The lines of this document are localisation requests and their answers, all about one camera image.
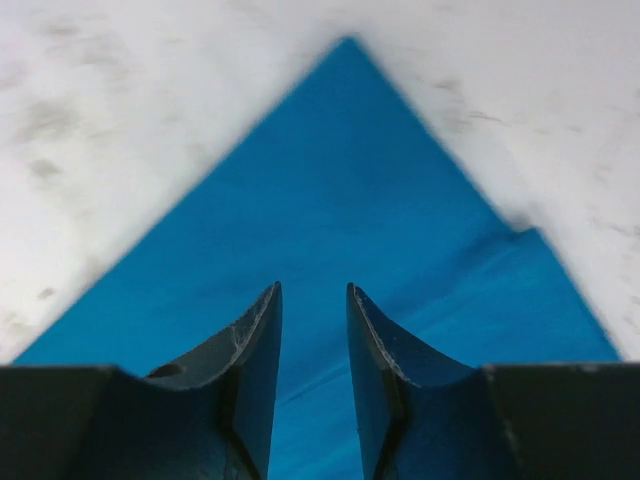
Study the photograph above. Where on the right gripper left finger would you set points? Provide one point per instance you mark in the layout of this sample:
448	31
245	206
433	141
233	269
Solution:
207	414

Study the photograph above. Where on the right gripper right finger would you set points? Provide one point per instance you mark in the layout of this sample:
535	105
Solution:
423	415

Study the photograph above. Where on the blue t shirt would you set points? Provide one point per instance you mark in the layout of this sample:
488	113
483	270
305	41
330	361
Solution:
339	185

